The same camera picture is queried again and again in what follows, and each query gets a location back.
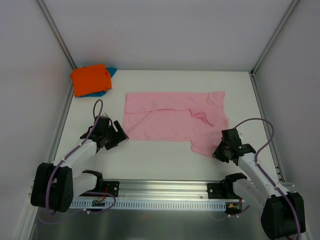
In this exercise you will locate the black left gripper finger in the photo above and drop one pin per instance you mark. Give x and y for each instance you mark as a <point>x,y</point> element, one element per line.
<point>112,143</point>
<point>120,133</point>

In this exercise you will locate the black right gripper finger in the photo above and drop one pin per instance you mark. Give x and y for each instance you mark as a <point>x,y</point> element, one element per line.
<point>221,146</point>
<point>219,155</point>

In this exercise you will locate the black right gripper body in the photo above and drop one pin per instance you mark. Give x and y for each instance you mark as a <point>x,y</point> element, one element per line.
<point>222,152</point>

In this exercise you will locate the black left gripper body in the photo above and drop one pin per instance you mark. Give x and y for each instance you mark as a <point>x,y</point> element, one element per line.
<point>114,138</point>

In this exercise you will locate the pink t-shirt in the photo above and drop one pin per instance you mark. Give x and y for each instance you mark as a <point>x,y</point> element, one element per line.
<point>195,117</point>

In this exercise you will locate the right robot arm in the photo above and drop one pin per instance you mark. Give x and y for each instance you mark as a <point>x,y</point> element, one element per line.
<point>282,212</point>

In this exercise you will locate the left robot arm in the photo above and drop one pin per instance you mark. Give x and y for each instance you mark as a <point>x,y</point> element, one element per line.
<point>57,183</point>

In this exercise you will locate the folded orange t-shirt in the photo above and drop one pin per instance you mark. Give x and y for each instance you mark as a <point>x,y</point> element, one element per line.
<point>90,80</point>

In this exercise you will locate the folded blue t-shirt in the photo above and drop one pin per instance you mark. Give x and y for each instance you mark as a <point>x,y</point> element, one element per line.
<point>112,71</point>

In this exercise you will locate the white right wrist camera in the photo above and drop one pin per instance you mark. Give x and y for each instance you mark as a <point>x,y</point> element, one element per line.
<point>240,135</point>

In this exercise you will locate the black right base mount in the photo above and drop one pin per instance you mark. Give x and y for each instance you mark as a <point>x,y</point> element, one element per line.
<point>220,191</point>

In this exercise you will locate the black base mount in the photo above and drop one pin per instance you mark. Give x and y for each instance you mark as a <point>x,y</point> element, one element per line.
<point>111,187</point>
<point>220,191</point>

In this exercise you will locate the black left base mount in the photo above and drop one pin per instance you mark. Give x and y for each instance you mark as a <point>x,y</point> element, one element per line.
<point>111,187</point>

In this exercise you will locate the aluminium mounting rail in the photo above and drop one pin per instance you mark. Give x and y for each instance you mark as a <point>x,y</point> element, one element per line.
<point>162,190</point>

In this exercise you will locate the white slotted cable duct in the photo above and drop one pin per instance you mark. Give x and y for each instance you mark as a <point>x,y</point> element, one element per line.
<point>130,204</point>

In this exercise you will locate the right aluminium frame post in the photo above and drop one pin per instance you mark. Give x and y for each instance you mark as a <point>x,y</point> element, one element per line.
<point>279,27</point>

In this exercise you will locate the aluminium frame post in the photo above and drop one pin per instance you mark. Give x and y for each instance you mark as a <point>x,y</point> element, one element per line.
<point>56,33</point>
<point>279,27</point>

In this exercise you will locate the left aluminium frame post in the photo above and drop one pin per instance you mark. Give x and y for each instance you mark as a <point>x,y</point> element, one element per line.
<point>56,33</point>

